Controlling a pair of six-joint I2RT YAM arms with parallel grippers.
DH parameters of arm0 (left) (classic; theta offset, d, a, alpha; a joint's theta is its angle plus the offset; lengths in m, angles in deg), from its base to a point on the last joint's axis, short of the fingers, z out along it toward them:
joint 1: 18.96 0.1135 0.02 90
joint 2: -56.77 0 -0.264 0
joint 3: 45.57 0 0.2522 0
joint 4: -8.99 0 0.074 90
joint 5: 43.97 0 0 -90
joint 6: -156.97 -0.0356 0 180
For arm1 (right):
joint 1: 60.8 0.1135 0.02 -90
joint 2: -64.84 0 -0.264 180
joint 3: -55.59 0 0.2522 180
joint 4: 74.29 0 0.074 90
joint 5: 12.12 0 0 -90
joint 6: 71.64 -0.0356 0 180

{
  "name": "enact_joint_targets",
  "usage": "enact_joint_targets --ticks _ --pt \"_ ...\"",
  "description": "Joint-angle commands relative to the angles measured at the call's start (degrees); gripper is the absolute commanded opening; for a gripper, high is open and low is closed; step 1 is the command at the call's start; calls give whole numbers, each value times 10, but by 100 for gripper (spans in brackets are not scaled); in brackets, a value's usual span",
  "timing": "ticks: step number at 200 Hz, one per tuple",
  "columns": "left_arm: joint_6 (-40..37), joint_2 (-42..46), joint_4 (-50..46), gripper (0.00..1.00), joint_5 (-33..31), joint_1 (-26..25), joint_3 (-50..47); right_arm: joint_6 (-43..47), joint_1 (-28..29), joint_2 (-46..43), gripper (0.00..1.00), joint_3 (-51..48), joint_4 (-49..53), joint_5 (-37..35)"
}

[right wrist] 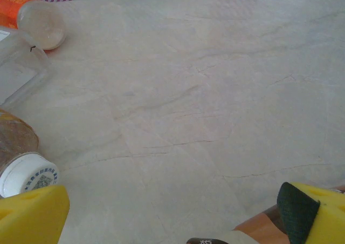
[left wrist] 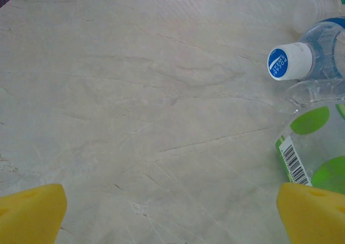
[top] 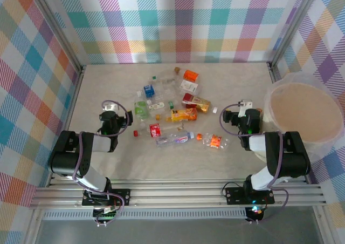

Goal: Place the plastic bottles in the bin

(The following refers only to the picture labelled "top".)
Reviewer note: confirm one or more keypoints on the cream label green band bottle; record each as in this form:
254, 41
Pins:
156, 106

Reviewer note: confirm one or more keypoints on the controller board lit LED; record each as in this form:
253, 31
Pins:
256, 211

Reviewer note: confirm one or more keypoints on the controller board green terminal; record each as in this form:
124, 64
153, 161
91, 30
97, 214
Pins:
107, 216

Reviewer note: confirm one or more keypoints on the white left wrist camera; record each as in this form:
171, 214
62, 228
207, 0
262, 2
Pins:
111, 107

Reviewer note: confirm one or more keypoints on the light green label bottle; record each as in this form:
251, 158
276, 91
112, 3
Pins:
141, 109

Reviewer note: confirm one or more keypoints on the orange juice bottle yellow label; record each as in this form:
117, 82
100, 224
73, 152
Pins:
183, 115

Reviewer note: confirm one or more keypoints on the aluminium table side rail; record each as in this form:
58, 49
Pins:
271, 71
68, 114

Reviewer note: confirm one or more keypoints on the white label clear bottle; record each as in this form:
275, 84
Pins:
188, 86

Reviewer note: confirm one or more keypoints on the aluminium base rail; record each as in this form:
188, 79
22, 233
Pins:
175, 196

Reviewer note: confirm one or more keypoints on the clear bottle green cap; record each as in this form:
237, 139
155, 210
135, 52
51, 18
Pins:
154, 78

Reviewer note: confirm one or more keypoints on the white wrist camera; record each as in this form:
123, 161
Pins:
245, 104
111, 107

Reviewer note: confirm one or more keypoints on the red and white carton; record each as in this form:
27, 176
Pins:
192, 100

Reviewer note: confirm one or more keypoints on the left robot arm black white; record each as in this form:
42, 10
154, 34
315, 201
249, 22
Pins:
67, 152

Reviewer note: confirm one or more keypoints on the aluminium frame post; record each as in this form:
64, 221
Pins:
54, 25
293, 20

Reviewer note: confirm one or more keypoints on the blue label clear bottle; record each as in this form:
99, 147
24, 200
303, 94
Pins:
148, 90

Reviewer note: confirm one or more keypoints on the aluminium frame leg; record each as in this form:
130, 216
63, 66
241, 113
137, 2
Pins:
33, 227
324, 227

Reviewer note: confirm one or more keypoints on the blue pink label water bottle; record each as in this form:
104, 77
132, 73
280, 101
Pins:
175, 139

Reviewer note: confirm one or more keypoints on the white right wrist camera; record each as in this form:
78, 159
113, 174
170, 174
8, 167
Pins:
245, 104

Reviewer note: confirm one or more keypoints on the crushed bottle orange cap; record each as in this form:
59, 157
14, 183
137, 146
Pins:
215, 141

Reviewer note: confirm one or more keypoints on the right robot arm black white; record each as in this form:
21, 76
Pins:
291, 152

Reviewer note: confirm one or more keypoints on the orange small carton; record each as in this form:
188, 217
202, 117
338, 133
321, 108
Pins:
191, 75

